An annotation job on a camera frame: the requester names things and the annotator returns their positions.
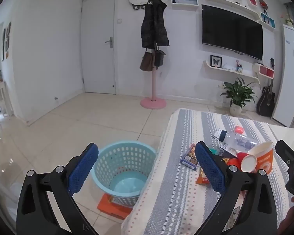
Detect person's right hand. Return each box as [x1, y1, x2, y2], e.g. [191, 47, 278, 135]
[277, 195, 294, 235]

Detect light blue plastic basket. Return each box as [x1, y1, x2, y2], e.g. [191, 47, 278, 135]
[91, 141, 157, 205]

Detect table tennis paddle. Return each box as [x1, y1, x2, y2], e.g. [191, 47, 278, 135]
[259, 0, 269, 15]

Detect black acoustic guitar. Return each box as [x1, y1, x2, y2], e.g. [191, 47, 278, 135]
[257, 58, 276, 117]

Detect dark blue snack box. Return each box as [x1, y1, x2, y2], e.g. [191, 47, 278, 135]
[180, 144, 199, 170]

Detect black handbag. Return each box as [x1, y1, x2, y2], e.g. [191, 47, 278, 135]
[154, 46, 166, 67]

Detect green potted plant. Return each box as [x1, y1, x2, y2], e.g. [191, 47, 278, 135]
[220, 77, 258, 117]

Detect striped grey white tablecloth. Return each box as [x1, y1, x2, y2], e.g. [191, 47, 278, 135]
[121, 108, 294, 235]

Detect white curved lower shelf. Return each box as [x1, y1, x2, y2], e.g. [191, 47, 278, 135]
[203, 60, 260, 84]

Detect black padded coat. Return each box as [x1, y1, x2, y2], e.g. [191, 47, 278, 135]
[140, 0, 170, 49]

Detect orange flat box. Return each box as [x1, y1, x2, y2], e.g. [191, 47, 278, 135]
[97, 193, 133, 220]

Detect black wall picture frames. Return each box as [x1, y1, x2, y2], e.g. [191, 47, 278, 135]
[2, 22, 12, 60]

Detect clear plastic bottle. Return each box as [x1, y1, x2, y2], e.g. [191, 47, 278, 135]
[219, 130, 260, 152]

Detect long white wavy shelf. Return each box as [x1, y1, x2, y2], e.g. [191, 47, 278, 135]
[202, 0, 261, 19]

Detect blue white box shelf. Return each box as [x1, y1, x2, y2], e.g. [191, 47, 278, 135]
[171, 0, 199, 11]

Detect white door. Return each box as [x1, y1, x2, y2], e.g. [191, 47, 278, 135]
[81, 0, 117, 95]

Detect framed butterfly picture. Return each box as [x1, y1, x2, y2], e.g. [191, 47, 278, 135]
[210, 55, 222, 68]

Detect black wrapper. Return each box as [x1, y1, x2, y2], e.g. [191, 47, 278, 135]
[220, 149, 238, 159]

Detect red paper cup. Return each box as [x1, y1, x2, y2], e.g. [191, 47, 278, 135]
[236, 151, 258, 173]

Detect large orange paper bowl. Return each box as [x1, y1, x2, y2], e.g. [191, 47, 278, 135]
[249, 141, 275, 174]

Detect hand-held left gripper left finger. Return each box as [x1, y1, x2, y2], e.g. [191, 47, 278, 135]
[16, 142, 100, 235]

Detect white refrigerator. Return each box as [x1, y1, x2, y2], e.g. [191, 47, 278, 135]
[271, 24, 294, 128]

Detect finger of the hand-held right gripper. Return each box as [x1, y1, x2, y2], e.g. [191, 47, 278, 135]
[275, 139, 294, 170]

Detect black flat television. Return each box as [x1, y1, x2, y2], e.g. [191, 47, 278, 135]
[201, 4, 264, 61]

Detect white red box shelf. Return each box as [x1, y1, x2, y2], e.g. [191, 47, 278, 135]
[253, 63, 275, 79]

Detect orange snack wrapper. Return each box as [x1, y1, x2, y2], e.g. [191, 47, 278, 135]
[195, 165, 211, 185]

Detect small blue box shelf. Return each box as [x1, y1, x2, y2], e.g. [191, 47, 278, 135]
[261, 12, 276, 29]

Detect brown handbag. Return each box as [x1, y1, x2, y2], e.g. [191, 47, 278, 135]
[140, 48, 154, 71]

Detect orange paper cup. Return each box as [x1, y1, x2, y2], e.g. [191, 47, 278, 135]
[227, 158, 242, 172]

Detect pink coat rack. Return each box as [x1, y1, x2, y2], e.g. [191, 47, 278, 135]
[140, 0, 166, 108]

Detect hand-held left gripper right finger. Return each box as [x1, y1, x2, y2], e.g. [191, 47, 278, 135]
[195, 141, 278, 235]

